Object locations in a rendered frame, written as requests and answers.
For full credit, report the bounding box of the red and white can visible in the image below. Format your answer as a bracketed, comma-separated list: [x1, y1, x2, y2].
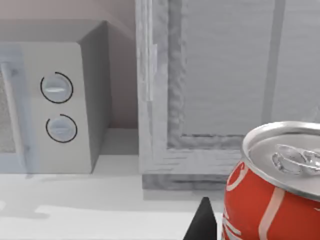
[221, 121, 320, 240]

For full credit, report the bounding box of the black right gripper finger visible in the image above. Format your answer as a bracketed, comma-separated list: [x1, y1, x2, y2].
[182, 196, 218, 240]

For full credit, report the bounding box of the pale microwave door handle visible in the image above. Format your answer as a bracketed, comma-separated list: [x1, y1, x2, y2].
[0, 61, 28, 173]

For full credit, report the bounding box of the pale microwave oven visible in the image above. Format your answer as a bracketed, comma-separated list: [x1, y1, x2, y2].
[0, 19, 112, 175]

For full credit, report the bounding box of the round microwave knob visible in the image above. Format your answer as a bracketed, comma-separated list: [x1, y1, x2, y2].
[40, 71, 74, 104]
[45, 113, 78, 144]

